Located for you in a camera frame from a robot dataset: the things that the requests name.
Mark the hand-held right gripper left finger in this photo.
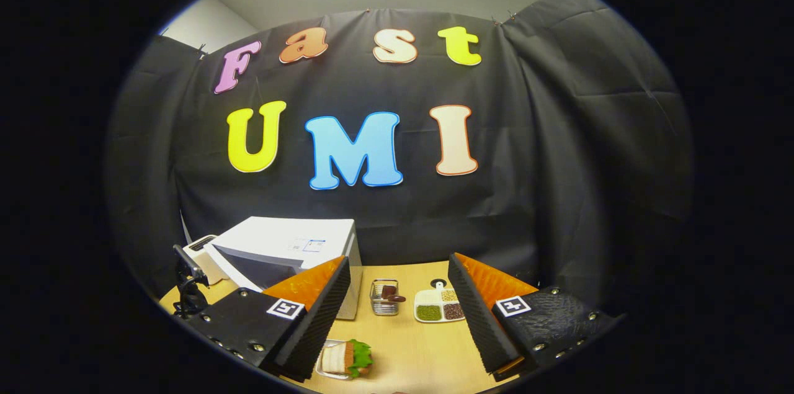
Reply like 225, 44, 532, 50
186, 256, 352, 382

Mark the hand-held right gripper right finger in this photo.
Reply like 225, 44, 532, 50
448, 253, 624, 380

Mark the lettuce sandwich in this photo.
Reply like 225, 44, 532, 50
321, 339, 374, 378

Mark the white microwave oven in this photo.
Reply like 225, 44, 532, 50
203, 216, 364, 320

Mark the white toaster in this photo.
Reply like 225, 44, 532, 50
183, 235, 229, 286

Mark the white rectangular tray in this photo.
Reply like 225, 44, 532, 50
315, 339, 373, 380

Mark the white divided bean dish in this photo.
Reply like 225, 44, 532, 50
414, 281, 466, 323

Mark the black backdrop cloth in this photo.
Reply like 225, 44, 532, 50
104, 0, 695, 308

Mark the metal wire basket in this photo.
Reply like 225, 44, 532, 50
370, 279, 399, 316

